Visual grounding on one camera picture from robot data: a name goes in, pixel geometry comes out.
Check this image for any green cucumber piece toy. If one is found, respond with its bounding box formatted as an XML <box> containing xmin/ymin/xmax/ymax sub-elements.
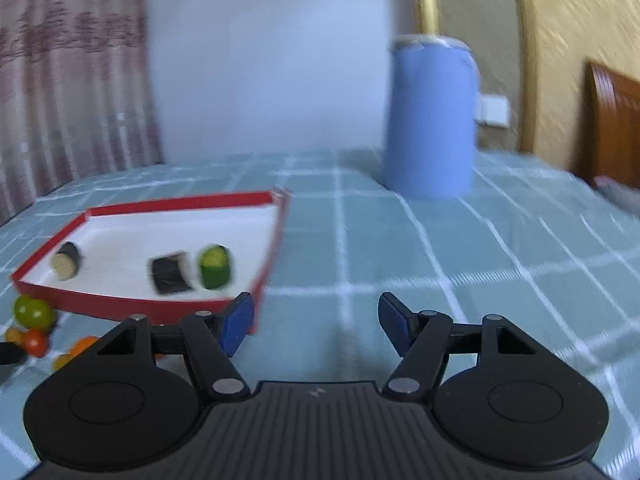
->
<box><xmin>197</xmin><ymin>244</ymin><xmax>234</xmax><ymax>290</ymax></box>

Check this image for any green grapes toy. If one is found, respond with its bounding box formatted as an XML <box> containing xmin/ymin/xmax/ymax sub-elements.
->
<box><xmin>13</xmin><ymin>295</ymin><xmax>56</xmax><ymax>330</ymax></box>

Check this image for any white wall socket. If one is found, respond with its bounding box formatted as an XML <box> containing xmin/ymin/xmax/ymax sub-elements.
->
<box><xmin>475</xmin><ymin>95</ymin><xmax>511</xmax><ymax>128</ymax></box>

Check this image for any grey cloth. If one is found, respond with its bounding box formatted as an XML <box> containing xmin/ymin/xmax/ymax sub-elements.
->
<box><xmin>592</xmin><ymin>176</ymin><xmax>640</xmax><ymax>213</ymax></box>

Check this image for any black object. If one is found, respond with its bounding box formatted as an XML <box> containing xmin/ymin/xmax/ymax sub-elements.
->
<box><xmin>0</xmin><ymin>342</ymin><xmax>27</xmax><ymax>367</ymax></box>

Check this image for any green checkered cloth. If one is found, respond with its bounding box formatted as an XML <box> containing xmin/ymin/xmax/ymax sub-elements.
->
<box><xmin>0</xmin><ymin>147</ymin><xmax>640</xmax><ymax>480</ymax></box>

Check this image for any eggplant slice toy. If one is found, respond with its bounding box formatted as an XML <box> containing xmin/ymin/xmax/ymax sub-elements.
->
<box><xmin>50</xmin><ymin>241</ymin><xmax>85</xmax><ymax>281</ymax></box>

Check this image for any wooden headboard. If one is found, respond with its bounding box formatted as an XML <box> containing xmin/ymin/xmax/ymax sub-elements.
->
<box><xmin>571</xmin><ymin>60</ymin><xmax>640</xmax><ymax>191</ymax></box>

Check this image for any pink patterned curtain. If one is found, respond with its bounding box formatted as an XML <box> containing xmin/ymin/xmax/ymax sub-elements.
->
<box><xmin>0</xmin><ymin>0</ymin><xmax>166</xmax><ymax>226</ymax></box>

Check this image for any blue electric kettle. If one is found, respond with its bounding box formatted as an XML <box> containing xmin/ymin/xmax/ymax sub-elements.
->
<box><xmin>382</xmin><ymin>33</ymin><xmax>482</xmax><ymax>200</ymax></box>

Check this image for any red shallow box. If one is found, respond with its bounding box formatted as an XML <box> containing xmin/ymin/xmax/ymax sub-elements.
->
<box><xmin>11</xmin><ymin>188</ymin><xmax>291</xmax><ymax>336</ymax></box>

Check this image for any dark rectangular eggplant piece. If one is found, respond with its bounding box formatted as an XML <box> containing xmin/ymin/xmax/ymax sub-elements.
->
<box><xmin>148</xmin><ymin>250</ymin><xmax>195</xmax><ymax>296</ymax></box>

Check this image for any red cherry tomato toy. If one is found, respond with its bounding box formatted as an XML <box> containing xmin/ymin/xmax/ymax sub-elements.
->
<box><xmin>23</xmin><ymin>329</ymin><xmax>49</xmax><ymax>358</ymax></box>

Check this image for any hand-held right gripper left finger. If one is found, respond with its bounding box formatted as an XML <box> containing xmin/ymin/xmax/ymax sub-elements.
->
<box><xmin>96</xmin><ymin>292</ymin><xmax>255</xmax><ymax>402</ymax></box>

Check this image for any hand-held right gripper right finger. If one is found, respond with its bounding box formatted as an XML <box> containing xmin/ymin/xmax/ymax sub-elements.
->
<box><xmin>378</xmin><ymin>292</ymin><xmax>540</xmax><ymax>402</ymax></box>

